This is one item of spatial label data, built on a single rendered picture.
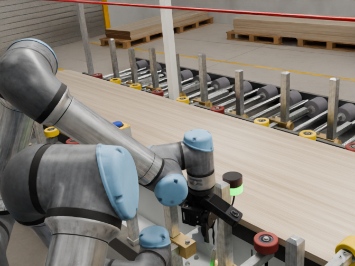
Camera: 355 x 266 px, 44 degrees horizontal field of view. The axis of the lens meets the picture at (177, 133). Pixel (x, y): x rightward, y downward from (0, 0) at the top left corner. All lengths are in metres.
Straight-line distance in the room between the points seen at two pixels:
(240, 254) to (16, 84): 1.10
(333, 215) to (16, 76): 1.15
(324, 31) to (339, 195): 5.97
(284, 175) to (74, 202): 1.31
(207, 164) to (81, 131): 0.37
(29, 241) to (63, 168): 2.63
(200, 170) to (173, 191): 0.18
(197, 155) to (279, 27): 6.97
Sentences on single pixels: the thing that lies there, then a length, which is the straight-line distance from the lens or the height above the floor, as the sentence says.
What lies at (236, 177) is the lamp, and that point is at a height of 1.17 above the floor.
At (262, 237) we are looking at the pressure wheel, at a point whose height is 0.90.
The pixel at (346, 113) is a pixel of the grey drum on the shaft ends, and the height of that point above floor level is 0.83.
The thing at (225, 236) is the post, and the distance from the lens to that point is 1.35.
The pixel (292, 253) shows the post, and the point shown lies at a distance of 1.19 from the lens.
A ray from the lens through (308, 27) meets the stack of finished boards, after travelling 7.71.
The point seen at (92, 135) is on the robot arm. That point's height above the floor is 1.47.
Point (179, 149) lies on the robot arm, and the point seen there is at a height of 1.34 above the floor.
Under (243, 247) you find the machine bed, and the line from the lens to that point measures 1.68.
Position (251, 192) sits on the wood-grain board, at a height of 0.90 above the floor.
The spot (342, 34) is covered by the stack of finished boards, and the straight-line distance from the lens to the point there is 7.46.
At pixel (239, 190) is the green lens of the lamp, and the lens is 1.30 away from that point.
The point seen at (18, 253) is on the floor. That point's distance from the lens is 3.23.
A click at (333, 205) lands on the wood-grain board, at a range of 1.69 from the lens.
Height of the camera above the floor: 1.82
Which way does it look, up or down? 24 degrees down
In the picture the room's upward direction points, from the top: 5 degrees counter-clockwise
